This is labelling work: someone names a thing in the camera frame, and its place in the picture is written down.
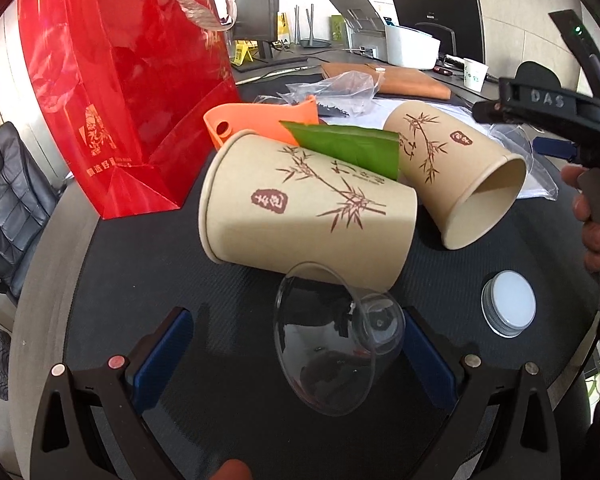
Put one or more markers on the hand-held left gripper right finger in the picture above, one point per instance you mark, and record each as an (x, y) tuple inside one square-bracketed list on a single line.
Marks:
[(430, 362)]

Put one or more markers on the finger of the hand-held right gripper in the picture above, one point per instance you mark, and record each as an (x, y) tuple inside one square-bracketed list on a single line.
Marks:
[(487, 111), (555, 149)]

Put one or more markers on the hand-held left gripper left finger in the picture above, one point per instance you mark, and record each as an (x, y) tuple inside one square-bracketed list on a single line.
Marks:
[(162, 355)]

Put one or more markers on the bamboo print paper cup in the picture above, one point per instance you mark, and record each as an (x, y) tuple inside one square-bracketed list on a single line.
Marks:
[(430, 135), (290, 225)]

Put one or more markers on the clear plastic cup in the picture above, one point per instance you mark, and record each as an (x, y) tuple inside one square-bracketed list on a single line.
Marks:
[(330, 360)]

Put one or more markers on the round white lid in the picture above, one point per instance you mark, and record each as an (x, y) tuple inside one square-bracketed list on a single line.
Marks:
[(510, 300)]

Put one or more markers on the dark green packet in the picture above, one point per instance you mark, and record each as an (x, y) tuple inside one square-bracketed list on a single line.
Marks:
[(355, 147)]

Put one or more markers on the red gift bag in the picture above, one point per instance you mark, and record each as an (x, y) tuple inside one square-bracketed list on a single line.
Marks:
[(130, 85)]

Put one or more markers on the person's right hand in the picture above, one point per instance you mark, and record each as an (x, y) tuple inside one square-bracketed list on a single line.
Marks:
[(595, 245)]

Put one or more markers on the person's left hand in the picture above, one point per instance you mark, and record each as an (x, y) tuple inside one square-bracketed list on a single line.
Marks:
[(234, 471)]

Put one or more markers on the black round-back chair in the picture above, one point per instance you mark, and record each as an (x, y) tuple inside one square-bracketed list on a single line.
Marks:
[(537, 72)]

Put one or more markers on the white paper cup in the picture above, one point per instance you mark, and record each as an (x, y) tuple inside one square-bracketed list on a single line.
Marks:
[(475, 75)]

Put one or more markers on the brown leather folder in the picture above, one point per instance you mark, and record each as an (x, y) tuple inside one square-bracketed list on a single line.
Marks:
[(410, 82)]

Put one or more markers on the black table mat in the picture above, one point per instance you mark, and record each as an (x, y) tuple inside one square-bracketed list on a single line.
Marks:
[(155, 270)]

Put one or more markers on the black armrest chair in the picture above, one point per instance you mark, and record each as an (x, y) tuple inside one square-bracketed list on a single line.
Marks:
[(447, 35)]

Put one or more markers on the white desktop printer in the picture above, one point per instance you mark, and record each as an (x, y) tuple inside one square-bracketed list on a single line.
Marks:
[(410, 45)]

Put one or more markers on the wide black computer monitor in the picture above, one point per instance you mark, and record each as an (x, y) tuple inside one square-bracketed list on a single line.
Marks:
[(440, 5)]

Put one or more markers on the clear plastic bag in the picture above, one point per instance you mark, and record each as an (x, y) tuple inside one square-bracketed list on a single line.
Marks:
[(345, 87)]

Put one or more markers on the green box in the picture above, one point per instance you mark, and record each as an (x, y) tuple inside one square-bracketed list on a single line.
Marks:
[(337, 27)]

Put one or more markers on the black wifi router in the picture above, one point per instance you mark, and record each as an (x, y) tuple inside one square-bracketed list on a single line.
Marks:
[(310, 42)]

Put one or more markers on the black leather office chair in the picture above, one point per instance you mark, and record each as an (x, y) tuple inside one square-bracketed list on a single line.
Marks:
[(10, 200)]

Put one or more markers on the yellow desk sign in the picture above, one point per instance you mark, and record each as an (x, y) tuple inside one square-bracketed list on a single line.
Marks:
[(244, 52)]

